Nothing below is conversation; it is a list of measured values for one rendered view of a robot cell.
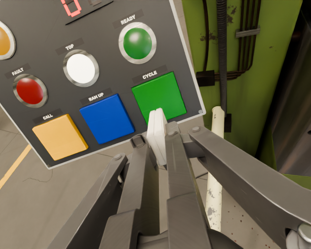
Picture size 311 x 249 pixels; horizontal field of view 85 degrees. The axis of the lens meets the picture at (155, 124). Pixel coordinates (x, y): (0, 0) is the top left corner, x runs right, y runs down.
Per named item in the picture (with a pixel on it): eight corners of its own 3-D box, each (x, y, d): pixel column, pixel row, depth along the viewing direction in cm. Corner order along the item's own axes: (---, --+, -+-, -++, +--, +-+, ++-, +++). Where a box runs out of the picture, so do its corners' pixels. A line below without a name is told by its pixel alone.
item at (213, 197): (222, 234, 49) (221, 232, 45) (203, 229, 51) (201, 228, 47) (225, 113, 71) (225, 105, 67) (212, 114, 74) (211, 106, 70)
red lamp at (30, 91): (44, 106, 29) (20, 87, 25) (27, 106, 31) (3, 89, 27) (54, 93, 30) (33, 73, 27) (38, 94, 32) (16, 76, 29)
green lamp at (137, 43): (153, 60, 26) (142, 32, 22) (127, 64, 28) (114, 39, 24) (158, 48, 27) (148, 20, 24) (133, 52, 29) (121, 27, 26)
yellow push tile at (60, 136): (87, 149, 32) (65, 114, 30) (54, 161, 33) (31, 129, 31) (90, 144, 34) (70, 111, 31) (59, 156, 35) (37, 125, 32)
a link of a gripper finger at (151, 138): (167, 164, 14) (159, 167, 14) (164, 131, 21) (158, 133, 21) (154, 134, 13) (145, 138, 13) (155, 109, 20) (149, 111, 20)
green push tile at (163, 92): (186, 113, 29) (173, 71, 27) (147, 127, 30) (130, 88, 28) (185, 110, 31) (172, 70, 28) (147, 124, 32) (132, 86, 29)
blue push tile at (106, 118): (135, 132, 31) (116, 94, 28) (99, 145, 32) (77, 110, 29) (136, 128, 32) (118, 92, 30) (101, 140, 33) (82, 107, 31)
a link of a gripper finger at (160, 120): (154, 134, 13) (163, 131, 13) (155, 109, 20) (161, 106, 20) (167, 164, 14) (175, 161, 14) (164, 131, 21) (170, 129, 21)
